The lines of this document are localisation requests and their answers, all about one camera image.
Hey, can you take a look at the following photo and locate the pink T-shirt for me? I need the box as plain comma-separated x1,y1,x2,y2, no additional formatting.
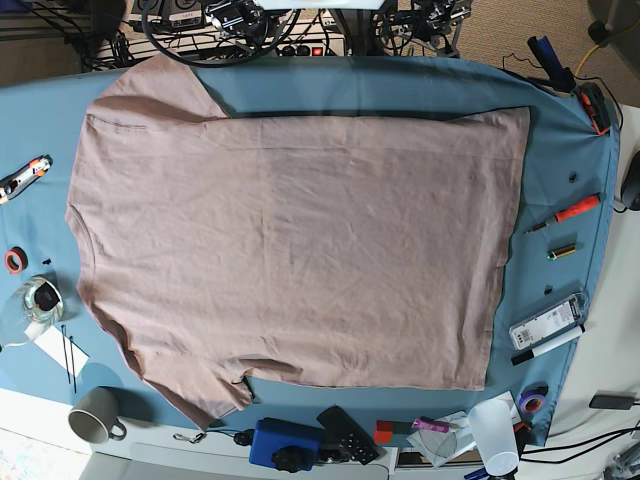
66,56,530,428

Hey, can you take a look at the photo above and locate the black power strip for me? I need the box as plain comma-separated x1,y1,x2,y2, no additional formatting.
276,44,328,57

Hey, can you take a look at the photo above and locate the red black block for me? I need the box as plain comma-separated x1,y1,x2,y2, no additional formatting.
373,420,414,444

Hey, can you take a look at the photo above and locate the black remote control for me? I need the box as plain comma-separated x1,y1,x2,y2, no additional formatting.
317,406,381,465

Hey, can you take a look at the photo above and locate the blue box with knob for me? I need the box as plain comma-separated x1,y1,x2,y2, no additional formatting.
249,418,324,473

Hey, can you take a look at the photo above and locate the purple tube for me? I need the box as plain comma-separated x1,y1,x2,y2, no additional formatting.
411,417,451,433

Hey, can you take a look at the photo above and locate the clear plastic case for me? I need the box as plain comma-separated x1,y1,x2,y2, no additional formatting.
509,292,588,351

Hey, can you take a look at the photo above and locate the translucent plastic cup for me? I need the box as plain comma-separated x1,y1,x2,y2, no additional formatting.
468,398,519,477

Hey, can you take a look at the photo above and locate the gold AA battery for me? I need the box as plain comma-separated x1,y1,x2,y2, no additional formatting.
547,243,577,261

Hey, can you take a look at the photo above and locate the purple tape roll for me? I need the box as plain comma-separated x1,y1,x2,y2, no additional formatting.
518,385,549,414

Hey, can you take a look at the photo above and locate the black zip tie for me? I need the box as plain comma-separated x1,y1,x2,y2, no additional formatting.
60,325,77,393

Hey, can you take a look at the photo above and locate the black white marker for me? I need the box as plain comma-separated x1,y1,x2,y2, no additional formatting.
511,325,586,366

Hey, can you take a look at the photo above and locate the blue table cloth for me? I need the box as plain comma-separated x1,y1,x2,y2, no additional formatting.
1,57,620,442

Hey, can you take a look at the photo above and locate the white paper card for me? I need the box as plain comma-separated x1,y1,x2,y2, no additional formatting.
34,327,89,377

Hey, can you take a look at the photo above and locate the grey ceramic mug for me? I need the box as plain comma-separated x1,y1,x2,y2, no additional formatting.
67,387,127,445

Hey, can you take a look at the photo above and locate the blue black tool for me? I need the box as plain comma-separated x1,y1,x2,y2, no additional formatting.
527,36,576,93

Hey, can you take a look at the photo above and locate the red tape roll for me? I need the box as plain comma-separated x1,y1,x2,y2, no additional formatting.
4,246,28,275

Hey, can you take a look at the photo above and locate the orange black clamp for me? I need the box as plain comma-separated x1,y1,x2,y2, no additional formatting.
579,82,611,136

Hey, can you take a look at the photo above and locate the orange white utility knife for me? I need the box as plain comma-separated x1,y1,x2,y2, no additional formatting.
1,155,53,205

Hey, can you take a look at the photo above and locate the black computer mouse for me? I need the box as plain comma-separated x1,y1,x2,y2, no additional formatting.
621,152,640,211

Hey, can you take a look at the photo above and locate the black phone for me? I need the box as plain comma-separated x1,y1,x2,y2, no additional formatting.
589,394,639,410

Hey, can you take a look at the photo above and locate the orange handled screwdriver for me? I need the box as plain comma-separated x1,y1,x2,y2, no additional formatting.
527,194,600,233

